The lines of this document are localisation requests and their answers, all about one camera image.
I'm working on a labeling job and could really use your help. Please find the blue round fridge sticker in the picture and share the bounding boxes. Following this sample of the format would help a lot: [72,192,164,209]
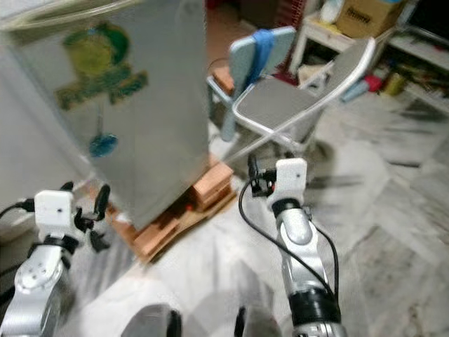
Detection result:
[88,133,118,158]

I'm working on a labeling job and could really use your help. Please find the white fridge cabinet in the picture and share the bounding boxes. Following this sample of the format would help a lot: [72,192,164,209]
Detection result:
[0,28,107,241]

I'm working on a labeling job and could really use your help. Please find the grey fridge door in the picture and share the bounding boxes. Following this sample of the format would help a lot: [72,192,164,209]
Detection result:
[4,0,212,231]

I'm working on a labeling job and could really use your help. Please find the green fridge door sticker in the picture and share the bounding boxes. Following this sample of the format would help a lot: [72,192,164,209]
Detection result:
[59,26,150,112]

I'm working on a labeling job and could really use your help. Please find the red brick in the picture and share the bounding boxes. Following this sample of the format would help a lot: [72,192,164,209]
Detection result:
[192,161,236,209]
[133,217,180,258]

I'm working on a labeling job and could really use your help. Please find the grey mesh metal chair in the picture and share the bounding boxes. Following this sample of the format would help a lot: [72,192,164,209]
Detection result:
[207,37,379,167]

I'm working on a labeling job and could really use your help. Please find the light blue plastic chair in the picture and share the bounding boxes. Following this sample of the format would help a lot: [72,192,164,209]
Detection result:
[217,26,297,143]

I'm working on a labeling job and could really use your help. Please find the grey robot left leg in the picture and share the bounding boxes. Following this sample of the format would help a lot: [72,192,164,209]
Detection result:
[122,303,180,337]

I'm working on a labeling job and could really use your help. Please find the grey robot leg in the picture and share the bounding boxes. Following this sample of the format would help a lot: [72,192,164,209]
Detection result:
[122,303,180,337]
[234,305,286,337]

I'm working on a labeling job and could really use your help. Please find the blue cloth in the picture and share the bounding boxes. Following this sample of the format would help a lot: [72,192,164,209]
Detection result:
[252,29,279,72]

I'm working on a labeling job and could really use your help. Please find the grey robot right leg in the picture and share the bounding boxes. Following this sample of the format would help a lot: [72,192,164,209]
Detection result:
[234,305,286,337]

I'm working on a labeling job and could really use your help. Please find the white side table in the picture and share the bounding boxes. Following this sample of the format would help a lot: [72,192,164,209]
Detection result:
[295,13,387,77]

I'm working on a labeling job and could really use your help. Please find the gold metal can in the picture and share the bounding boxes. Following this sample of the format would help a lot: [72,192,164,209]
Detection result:
[382,72,407,98]

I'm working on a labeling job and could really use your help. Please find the brown cardboard box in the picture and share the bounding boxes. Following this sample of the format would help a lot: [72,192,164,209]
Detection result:
[334,0,409,39]

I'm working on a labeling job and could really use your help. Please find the white cluttered shelf rack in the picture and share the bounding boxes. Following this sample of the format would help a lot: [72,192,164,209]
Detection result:
[382,25,449,95]

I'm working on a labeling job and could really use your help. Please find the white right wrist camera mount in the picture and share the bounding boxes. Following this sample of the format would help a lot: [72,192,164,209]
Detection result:
[275,157,308,200]

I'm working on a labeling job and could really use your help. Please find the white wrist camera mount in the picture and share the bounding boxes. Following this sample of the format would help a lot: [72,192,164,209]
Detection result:
[275,157,308,200]
[34,189,75,237]

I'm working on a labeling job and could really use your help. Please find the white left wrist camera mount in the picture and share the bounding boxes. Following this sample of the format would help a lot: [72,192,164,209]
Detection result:
[34,189,75,237]

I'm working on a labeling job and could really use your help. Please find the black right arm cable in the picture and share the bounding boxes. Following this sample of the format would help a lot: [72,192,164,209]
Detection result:
[238,178,342,296]

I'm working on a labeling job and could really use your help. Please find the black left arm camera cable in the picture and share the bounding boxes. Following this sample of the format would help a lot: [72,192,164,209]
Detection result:
[0,199,38,219]

